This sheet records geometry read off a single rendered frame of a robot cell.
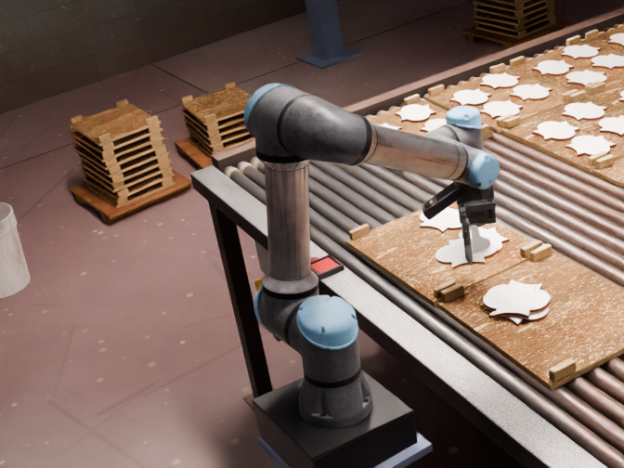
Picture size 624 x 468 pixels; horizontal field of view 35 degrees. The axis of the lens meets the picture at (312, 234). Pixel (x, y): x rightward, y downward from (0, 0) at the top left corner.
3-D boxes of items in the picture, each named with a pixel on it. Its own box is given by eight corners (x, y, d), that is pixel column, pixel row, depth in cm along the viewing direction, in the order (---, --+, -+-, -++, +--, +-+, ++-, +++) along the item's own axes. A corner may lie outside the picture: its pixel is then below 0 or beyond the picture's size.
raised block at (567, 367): (554, 383, 203) (553, 372, 202) (548, 379, 205) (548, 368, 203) (577, 371, 205) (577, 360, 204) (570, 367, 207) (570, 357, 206)
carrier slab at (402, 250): (435, 307, 237) (434, 302, 236) (345, 245, 269) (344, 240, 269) (547, 254, 250) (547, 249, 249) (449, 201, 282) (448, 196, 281)
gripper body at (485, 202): (496, 226, 224) (492, 178, 218) (458, 230, 225) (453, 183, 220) (493, 210, 231) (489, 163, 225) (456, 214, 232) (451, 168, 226)
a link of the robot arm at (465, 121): (435, 113, 216) (463, 100, 220) (439, 159, 221) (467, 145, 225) (459, 122, 210) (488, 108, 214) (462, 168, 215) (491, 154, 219)
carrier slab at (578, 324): (550, 391, 204) (550, 385, 203) (436, 307, 237) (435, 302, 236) (676, 326, 216) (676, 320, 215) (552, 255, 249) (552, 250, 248)
